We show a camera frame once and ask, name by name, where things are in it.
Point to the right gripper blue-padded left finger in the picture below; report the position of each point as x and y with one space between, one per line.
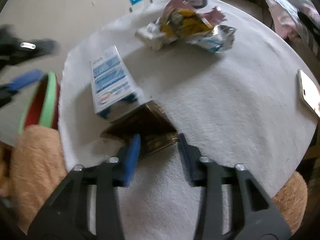
65 213

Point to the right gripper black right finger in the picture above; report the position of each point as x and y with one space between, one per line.
233 204

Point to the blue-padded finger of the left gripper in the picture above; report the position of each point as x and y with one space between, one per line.
9 90

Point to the white blue milk carton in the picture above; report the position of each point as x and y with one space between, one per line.
114 91

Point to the brown chocolate wrapper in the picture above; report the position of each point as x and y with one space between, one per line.
150 122

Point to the silver wrapper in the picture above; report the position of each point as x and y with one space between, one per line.
181 21

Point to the green rimmed red trash bin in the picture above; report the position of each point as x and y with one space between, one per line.
43 108

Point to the tan plush towel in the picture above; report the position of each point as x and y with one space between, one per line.
36 168

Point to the white table cloth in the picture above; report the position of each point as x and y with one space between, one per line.
239 106

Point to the white smartphone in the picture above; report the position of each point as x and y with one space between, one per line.
308 92

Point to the bed with plaid sheet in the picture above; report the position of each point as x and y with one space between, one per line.
297 21

